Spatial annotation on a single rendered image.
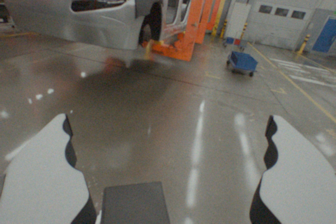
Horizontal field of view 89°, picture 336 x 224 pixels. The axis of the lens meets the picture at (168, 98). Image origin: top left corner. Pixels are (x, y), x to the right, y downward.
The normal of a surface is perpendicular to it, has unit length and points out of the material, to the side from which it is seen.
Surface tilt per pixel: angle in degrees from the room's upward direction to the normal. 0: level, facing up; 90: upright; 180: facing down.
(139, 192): 0
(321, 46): 90
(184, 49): 90
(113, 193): 0
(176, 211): 0
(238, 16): 90
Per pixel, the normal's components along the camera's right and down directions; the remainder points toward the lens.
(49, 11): -0.23, 0.42
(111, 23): 0.39, 0.51
